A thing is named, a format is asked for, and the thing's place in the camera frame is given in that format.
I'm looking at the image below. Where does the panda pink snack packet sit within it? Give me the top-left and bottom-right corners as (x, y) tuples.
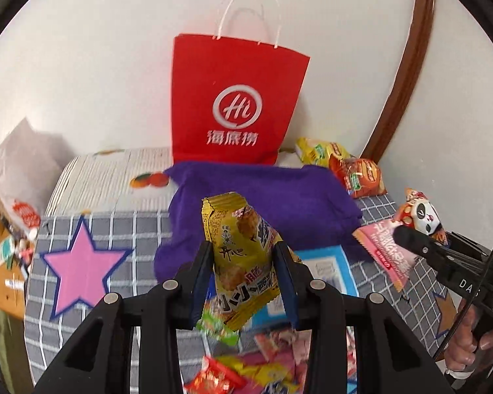
(353, 188), (449, 292)

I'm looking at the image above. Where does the yellow triangular snack packet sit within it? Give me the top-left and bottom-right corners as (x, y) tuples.
(201, 192), (282, 332)

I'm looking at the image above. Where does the red candy packet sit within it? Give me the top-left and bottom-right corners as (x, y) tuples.
(183, 357), (247, 394)

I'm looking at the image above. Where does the pink yellow snack bag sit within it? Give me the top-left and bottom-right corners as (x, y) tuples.
(215, 352), (302, 393)

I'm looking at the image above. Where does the green snack packet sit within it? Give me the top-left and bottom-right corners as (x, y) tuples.
(196, 310), (239, 346)

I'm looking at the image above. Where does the pale pink nougat packet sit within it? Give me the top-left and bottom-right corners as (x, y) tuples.
(254, 327), (312, 365)

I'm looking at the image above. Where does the person right hand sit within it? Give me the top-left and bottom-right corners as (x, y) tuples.
(444, 305), (493, 372)

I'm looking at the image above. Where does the blue tissue box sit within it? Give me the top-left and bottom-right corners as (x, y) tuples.
(204, 245), (359, 333)

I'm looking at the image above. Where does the purple towel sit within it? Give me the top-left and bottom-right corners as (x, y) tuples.
(154, 162), (363, 282)

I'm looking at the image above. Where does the orange chips bag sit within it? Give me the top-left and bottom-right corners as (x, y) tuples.
(329, 156), (387, 198)

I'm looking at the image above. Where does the yellow chips bag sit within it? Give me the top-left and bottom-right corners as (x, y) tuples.
(294, 137), (352, 167)

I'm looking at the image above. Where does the fruit print white cloth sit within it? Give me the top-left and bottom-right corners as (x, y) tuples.
(45, 148), (177, 216)

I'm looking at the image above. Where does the pink star sticker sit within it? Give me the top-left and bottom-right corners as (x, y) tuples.
(40, 216), (133, 319)

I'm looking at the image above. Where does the red paper shopping bag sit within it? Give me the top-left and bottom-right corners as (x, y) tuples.
(171, 18), (310, 164)

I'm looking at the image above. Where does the white Miniso plastic bag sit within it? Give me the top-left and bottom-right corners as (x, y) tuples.
(0, 118), (74, 232)

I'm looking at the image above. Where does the brown wooden door frame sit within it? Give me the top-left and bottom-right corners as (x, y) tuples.
(362, 0), (435, 163)

